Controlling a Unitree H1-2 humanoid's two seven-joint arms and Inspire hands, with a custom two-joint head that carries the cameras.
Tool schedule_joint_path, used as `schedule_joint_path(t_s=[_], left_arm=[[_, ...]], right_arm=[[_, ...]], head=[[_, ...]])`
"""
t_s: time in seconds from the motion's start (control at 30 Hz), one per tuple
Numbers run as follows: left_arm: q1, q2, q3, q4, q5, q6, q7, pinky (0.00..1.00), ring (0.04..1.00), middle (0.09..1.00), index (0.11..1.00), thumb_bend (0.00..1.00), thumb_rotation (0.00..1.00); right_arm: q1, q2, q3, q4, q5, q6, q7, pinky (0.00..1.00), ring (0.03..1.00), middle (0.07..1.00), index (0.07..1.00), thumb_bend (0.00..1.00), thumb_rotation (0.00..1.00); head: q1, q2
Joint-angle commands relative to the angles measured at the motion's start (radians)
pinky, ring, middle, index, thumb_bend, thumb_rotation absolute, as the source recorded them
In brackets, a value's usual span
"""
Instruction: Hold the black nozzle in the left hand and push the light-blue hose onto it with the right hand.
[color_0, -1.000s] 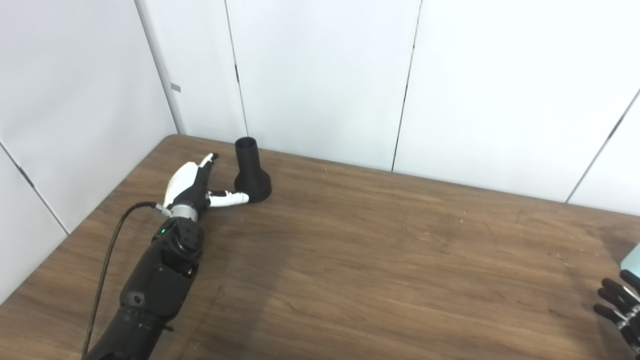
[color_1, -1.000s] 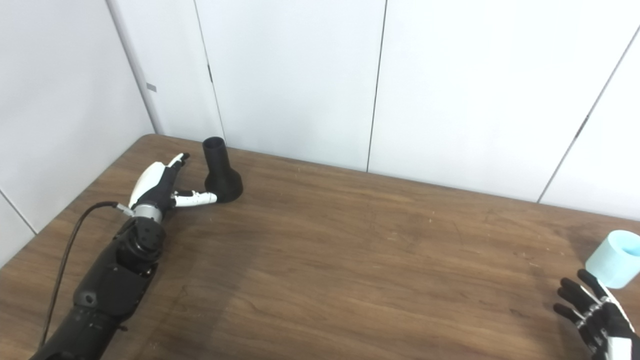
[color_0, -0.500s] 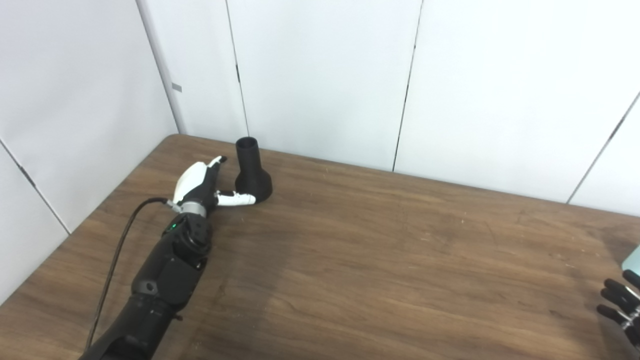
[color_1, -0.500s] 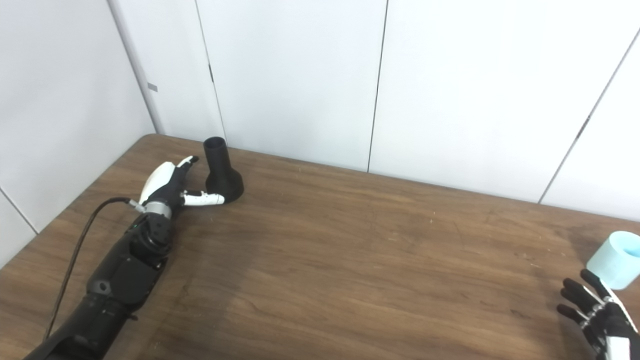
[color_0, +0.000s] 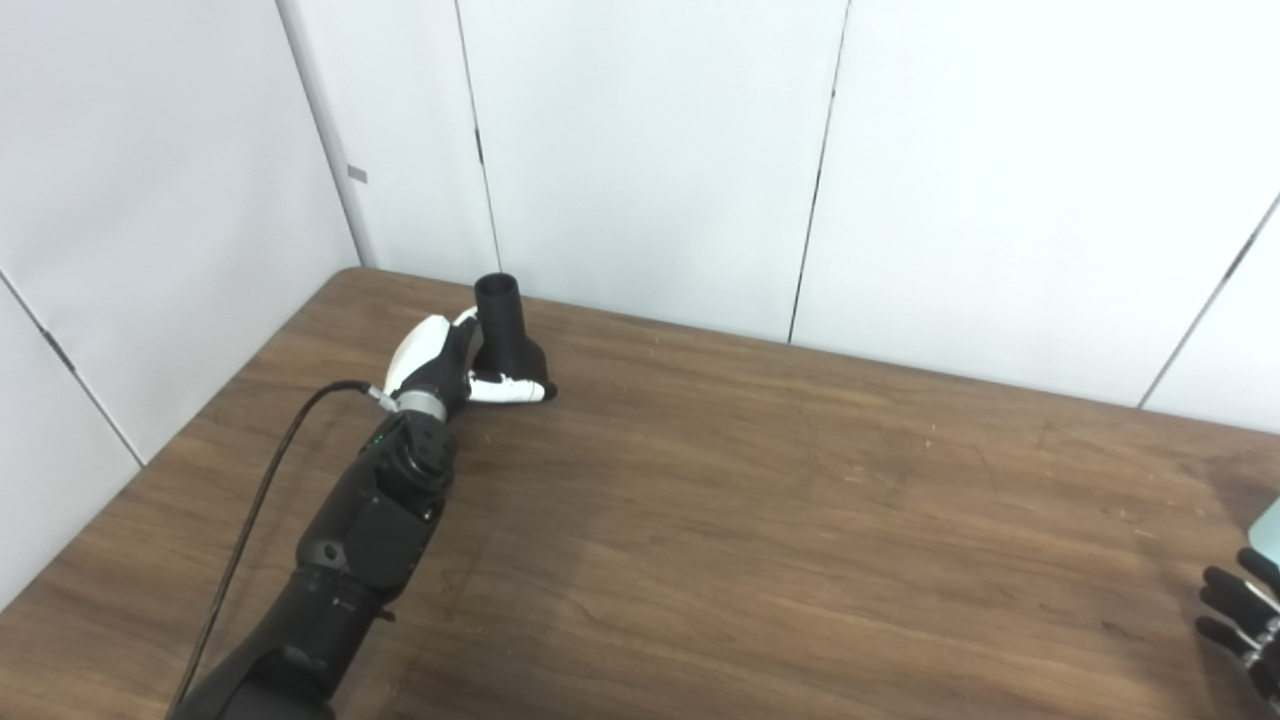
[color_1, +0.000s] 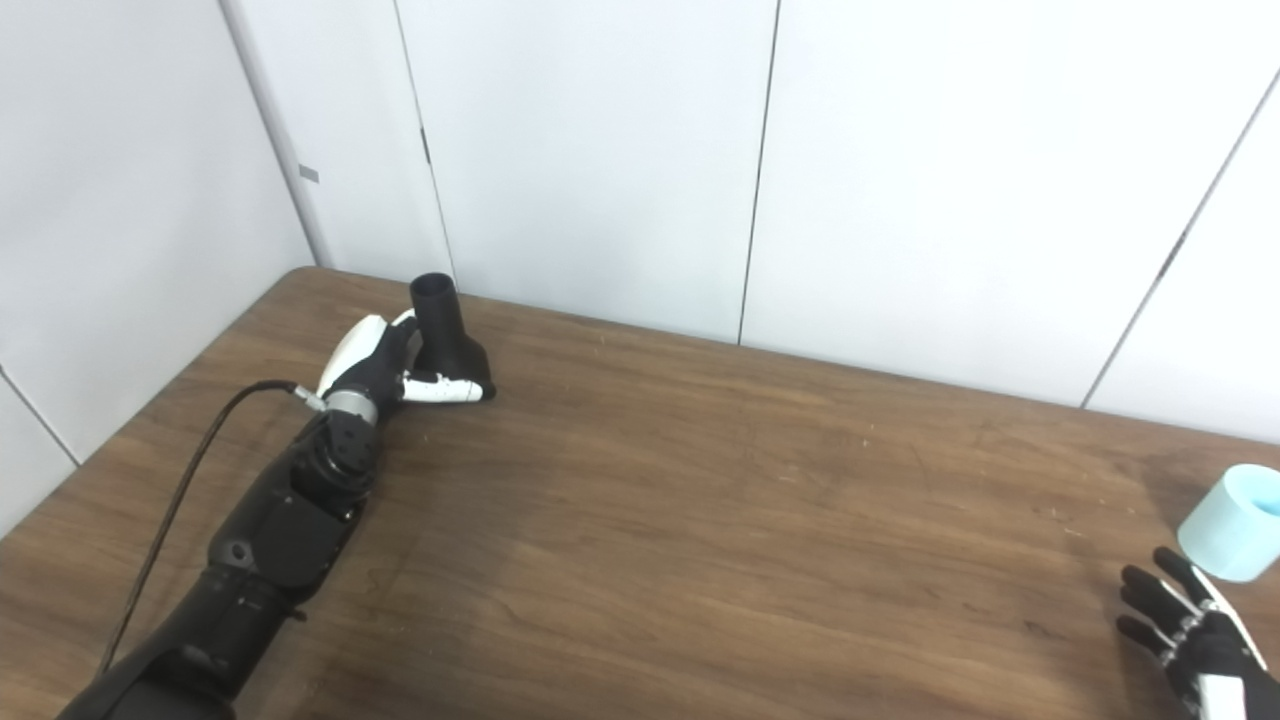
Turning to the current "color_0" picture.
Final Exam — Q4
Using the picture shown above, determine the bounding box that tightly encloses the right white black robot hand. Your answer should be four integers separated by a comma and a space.
1196, 547, 1280, 706

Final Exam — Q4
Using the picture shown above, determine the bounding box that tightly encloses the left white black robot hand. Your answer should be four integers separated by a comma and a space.
383, 307, 557, 405

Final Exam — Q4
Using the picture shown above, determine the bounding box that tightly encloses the black funnel-shaped nozzle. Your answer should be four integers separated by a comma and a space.
474, 272, 551, 386

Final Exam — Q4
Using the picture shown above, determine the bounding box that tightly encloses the light-blue cylindrical hose piece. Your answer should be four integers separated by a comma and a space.
1248, 498, 1280, 561

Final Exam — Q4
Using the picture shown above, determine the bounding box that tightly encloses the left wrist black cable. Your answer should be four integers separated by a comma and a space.
165, 380, 401, 720

